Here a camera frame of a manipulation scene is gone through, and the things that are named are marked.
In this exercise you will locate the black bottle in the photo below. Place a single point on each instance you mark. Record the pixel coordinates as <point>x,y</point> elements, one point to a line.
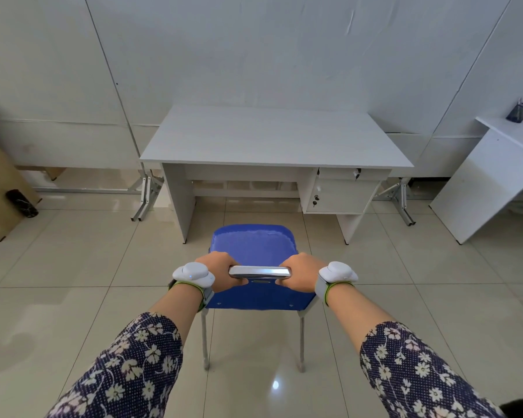
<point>21,203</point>

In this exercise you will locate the person's left forearm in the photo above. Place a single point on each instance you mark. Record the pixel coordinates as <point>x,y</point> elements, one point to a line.
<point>157,343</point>

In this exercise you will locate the white left wrist tracker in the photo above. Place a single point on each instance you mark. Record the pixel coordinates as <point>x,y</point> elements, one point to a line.
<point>193,274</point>

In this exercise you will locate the grey metal partition foot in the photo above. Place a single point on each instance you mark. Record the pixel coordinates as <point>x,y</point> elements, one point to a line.
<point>401,200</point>
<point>146,198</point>

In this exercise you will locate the cabinet door key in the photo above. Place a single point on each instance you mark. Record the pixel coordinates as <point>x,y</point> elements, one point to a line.
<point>315,200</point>

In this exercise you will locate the white side desk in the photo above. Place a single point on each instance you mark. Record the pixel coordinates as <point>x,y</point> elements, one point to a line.
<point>483,178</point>

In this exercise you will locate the person's left hand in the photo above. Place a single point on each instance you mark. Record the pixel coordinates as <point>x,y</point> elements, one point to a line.
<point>220,269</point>

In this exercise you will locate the white desk with drawer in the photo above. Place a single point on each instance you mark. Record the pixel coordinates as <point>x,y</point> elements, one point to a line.
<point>270,137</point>

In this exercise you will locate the dark mesh pen holder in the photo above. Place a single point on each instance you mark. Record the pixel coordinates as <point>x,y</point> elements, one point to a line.
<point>519,112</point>

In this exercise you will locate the person's right hand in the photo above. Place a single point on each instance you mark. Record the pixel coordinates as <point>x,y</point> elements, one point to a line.
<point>305,272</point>

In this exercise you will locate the person's right thumb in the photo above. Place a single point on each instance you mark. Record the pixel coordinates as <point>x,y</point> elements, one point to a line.
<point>283,282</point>

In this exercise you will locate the person's left thumb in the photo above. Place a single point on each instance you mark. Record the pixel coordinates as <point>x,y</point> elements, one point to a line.
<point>239,282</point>

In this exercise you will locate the blue plastic chair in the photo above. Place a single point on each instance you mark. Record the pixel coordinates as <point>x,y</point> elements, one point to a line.
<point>255,245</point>

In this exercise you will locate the person's right forearm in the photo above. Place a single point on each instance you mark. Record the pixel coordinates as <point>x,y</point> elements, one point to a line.
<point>388,348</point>

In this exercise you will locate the white right wrist tracker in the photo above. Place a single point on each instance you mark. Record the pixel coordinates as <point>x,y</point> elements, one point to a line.
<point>336,273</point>

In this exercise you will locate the white wrist tracker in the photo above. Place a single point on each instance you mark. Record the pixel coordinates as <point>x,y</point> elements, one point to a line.
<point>193,274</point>
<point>336,273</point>

